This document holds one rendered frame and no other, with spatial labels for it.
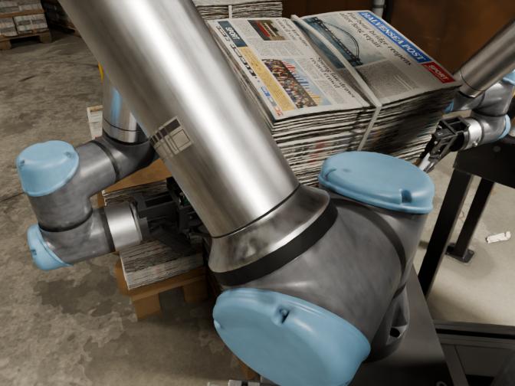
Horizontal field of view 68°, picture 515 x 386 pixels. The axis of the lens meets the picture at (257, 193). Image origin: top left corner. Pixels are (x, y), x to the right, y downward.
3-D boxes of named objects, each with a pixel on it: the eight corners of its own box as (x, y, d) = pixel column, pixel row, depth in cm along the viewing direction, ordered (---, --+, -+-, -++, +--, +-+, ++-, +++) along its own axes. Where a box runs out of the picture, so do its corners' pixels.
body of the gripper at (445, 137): (416, 118, 85) (454, 109, 89) (400, 146, 91) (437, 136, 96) (439, 141, 81) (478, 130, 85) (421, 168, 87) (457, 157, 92)
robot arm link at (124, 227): (118, 260, 63) (107, 221, 67) (146, 251, 64) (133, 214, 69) (111, 235, 57) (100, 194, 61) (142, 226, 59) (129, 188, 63)
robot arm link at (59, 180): (73, 125, 58) (91, 185, 64) (-2, 154, 50) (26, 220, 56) (107, 138, 54) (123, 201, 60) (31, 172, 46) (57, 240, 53)
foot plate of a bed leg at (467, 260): (438, 253, 178) (439, 252, 178) (450, 239, 187) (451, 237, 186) (468, 268, 171) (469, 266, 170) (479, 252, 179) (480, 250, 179)
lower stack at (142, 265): (136, 322, 147) (100, 194, 113) (113, 212, 205) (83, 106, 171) (210, 297, 157) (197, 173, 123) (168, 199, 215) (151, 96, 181)
